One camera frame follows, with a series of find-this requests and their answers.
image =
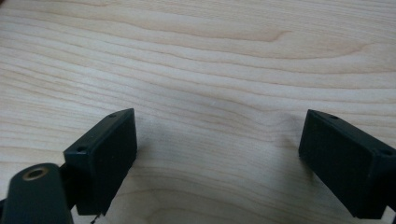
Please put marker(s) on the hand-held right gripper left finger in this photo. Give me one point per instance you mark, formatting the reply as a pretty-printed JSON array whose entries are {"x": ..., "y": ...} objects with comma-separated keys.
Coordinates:
[{"x": 106, "y": 158}]

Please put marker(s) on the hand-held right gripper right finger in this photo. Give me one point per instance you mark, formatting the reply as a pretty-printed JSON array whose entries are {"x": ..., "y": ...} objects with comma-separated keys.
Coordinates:
[{"x": 342, "y": 168}]

